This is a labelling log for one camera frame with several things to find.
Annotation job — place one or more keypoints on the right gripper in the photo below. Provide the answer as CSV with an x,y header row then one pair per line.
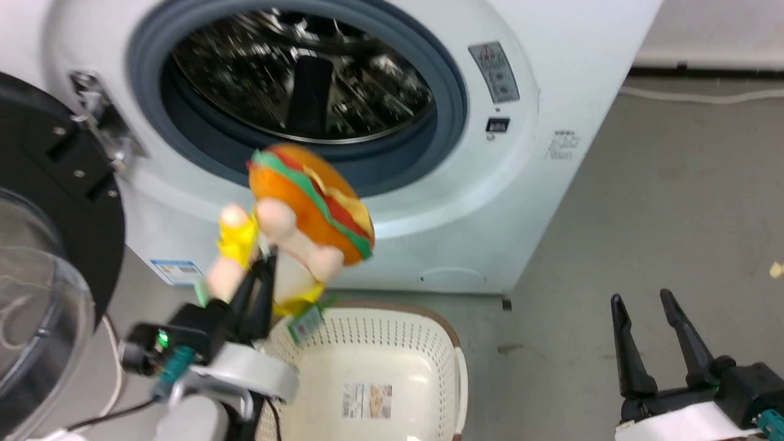
x,y
747,392

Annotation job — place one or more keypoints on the open washing machine door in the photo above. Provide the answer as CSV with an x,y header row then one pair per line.
x,y
43,202

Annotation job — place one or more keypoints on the yellow paper scrap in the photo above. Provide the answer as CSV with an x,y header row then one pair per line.
x,y
776,269

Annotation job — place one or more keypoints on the plush hamburger doll toy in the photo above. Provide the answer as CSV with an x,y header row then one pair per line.
x,y
306,190

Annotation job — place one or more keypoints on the black washer foot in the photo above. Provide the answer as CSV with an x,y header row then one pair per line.
x,y
506,303

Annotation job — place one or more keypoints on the white front-load washing machine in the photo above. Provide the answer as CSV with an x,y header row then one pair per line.
x,y
551,55

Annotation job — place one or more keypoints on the cream perforated laundry basket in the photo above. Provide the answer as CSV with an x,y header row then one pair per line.
x,y
380,349

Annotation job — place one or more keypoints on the black door lock slot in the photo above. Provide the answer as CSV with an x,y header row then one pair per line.
x,y
497,125

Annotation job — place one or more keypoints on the metal washer door hinge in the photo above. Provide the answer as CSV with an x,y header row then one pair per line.
x,y
104,125

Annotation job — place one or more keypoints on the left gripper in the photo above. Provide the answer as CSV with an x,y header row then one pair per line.
x,y
202,331

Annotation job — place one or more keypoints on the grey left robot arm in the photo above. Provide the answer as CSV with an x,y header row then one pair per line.
x,y
190,419

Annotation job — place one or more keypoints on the grey rubber door gasket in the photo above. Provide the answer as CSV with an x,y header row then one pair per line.
x,y
450,92

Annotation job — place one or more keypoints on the blue white energy label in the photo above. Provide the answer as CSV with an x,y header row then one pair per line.
x,y
176,271

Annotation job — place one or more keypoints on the grey warning label sticker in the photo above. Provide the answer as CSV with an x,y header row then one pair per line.
x,y
495,72

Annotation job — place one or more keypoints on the green hang tag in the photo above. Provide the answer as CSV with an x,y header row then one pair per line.
x,y
306,323

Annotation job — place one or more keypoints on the round filter cover panel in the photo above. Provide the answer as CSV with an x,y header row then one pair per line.
x,y
453,277

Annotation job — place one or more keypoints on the printed basket label sticker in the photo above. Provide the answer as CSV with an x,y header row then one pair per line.
x,y
367,401

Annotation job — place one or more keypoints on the stainless steel washer drum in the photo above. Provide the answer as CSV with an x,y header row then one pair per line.
x,y
367,79

